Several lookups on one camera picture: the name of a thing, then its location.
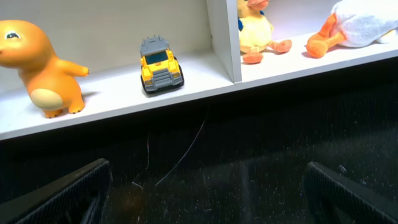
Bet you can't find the grey and yellow toy truck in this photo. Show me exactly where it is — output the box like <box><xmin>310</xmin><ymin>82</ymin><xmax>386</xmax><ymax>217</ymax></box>
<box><xmin>139</xmin><ymin>35</ymin><xmax>185</xmax><ymax>95</ymax></box>

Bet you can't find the yellow plush duck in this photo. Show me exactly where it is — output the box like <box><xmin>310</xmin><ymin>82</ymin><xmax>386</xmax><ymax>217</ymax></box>
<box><xmin>236</xmin><ymin>0</ymin><xmax>293</xmax><ymax>65</ymax></box>

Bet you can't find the white shelf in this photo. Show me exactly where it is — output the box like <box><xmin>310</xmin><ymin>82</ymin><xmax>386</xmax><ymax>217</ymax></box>
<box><xmin>0</xmin><ymin>0</ymin><xmax>398</xmax><ymax>141</ymax></box>

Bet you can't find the orange toy dinosaur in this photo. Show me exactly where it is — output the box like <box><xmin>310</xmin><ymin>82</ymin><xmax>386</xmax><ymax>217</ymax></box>
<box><xmin>0</xmin><ymin>19</ymin><xmax>90</xmax><ymax>119</ymax></box>

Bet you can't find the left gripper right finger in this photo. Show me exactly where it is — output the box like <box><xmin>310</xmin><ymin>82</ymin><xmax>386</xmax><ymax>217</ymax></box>
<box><xmin>302</xmin><ymin>161</ymin><xmax>398</xmax><ymax>224</ymax></box>

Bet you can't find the white plush goose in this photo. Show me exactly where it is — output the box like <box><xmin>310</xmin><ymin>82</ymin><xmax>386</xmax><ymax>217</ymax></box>
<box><xmin>305</xmin><ymin>0</ymin><xmax>398</xmax><ymax>59</ymax></box>

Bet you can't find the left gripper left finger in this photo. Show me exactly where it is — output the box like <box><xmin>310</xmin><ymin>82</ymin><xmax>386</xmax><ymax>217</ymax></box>
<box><xmin>0</xmin><ymin>157</ymin><xmax>113</xmax><ymax>224</ymax></box>

